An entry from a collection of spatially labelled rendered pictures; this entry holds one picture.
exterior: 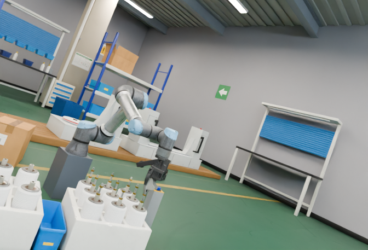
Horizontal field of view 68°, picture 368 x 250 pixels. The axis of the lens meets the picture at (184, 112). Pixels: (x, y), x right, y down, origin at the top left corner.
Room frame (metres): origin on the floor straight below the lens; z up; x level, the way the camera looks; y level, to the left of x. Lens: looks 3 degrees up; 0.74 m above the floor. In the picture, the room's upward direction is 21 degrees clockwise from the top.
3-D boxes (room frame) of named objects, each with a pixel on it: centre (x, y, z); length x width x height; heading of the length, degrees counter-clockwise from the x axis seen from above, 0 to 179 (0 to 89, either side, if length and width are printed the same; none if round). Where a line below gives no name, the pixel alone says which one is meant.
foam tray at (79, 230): (1.49, 0.20, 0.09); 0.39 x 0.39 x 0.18; 29
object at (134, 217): (1.45, 0.04, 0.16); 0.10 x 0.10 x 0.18
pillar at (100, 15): (7.45, 3.23, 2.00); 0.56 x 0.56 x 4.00; 44
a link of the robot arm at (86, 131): (1.91, 0.59, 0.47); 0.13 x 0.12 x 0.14; 131
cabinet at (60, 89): (6.56, 3.01, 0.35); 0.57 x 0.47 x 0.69; 44
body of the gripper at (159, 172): (1.44, 0.02, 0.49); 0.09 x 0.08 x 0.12; 71
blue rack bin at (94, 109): (6.47, 2.04, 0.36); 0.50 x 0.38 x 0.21; 46
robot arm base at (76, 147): (1.90, 0.60, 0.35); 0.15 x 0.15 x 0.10
